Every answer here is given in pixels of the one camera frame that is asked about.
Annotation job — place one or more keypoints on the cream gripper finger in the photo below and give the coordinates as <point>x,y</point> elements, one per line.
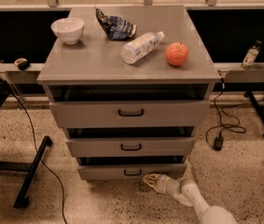
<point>152,180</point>

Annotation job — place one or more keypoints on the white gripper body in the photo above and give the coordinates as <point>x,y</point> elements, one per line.
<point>161,183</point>

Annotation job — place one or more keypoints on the grey bottom drawer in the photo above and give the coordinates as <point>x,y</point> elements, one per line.
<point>108,168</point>

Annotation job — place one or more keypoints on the grey drawer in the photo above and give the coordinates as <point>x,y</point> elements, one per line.
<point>130,142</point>
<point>123,108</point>
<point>108,168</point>

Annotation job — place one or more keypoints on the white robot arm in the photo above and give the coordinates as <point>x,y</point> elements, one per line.
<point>186,191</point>

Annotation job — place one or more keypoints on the grey middle drawer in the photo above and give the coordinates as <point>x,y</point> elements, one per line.
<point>130,142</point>

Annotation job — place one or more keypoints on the grey drawer cabinet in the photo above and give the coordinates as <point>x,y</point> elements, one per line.
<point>95,62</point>

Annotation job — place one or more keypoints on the grey top drawer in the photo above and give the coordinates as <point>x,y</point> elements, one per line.
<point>123,108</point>

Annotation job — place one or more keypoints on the black stand leg right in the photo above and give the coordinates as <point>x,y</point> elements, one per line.
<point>248,94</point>

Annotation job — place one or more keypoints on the black stand leg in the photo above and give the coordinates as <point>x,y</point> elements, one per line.
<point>248,94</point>
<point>22,201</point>

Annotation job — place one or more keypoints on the red apple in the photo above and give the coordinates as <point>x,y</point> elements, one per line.
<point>176,54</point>

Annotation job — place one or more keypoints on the clear plastic water bottle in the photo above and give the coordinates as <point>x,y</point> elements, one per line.
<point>140,47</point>

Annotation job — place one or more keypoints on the black stand leg left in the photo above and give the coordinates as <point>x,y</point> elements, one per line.
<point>22,201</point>

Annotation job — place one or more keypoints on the small glass bottle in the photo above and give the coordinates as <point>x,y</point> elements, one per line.
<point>251,55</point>

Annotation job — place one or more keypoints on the crumpled blue chip bag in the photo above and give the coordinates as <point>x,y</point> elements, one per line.
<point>115,27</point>

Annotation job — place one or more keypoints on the white bowl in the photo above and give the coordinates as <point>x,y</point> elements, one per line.
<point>68,30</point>

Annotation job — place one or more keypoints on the small black yellow device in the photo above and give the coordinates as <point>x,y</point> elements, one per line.
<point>22,63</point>

